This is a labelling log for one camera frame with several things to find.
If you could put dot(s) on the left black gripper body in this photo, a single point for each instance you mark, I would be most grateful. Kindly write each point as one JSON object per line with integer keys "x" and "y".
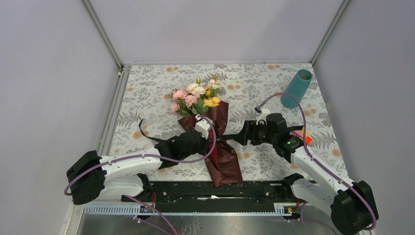
{"x": 200, "y": 149}

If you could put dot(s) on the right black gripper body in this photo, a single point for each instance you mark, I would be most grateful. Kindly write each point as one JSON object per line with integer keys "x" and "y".
{"x": 262, "y": 135}

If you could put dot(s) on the flower bouquet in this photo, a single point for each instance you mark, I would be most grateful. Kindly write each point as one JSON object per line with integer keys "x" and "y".
{"x": 200, "y": 98}

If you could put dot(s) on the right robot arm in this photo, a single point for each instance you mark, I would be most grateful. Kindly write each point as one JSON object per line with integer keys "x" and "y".
{"x": 350, "y": 205}

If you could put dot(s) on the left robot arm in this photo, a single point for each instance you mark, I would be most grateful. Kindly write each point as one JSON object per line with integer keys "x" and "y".
{"x": 94, "y": 176}

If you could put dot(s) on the teal cylindrical vase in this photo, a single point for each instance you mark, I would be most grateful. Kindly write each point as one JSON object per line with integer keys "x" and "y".
{"x": 296, "y": 89}

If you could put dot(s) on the floral patterned table mat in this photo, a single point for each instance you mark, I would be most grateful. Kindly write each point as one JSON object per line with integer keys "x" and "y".
{"x": 145, "y": 110}

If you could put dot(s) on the colourful block stack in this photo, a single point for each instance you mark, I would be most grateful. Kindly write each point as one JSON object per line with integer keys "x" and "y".
{"x": 303, "y": 136}

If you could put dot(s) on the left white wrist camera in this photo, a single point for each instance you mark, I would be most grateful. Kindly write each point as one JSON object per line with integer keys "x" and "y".
{"x": 204, "y": 126}

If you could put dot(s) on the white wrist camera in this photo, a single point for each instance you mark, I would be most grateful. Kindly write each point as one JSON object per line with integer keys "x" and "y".
{"x": 204, "y": 126}
{"x": 263, "y": 112}

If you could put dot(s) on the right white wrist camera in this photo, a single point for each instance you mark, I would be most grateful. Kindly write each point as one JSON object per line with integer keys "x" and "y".
{"x": 263, "y": 112}

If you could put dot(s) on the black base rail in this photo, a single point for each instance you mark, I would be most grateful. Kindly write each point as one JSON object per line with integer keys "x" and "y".
{"x": 203, "y": 197}

